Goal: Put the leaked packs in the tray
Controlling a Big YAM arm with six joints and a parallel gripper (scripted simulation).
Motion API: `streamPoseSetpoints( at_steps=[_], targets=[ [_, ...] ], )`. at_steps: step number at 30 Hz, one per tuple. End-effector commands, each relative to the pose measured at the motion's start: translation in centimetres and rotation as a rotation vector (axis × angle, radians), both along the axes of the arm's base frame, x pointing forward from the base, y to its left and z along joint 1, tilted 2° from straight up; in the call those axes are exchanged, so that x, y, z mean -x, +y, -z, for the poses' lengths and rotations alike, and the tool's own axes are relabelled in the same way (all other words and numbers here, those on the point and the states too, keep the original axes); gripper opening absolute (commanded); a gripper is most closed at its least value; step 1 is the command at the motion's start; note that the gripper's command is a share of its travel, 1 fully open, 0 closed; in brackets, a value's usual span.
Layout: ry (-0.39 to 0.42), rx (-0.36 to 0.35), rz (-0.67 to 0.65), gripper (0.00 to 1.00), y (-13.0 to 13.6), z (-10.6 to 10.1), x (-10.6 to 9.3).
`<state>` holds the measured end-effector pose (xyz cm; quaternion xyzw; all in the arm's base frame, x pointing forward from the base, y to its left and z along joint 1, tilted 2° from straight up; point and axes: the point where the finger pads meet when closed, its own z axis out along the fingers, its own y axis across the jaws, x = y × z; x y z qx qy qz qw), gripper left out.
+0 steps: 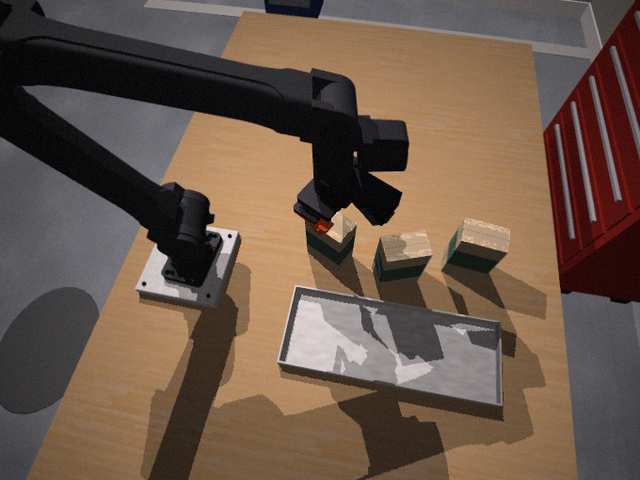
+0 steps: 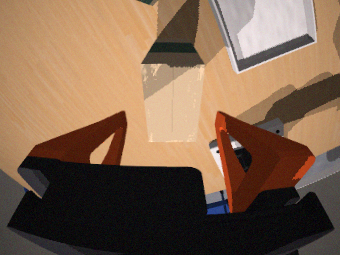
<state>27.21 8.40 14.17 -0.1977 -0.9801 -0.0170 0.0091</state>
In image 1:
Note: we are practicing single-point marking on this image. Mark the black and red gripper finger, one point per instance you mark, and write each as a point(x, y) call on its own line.
point(321, 226)

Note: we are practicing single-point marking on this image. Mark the brown box with dark green band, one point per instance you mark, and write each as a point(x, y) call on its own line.
point(400, 259)
point(475, 249)
point(335, 247)

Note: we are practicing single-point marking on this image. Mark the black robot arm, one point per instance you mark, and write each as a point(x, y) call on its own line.
point(319, 107)

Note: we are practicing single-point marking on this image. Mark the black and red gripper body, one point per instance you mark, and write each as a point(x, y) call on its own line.
point(308, 200)

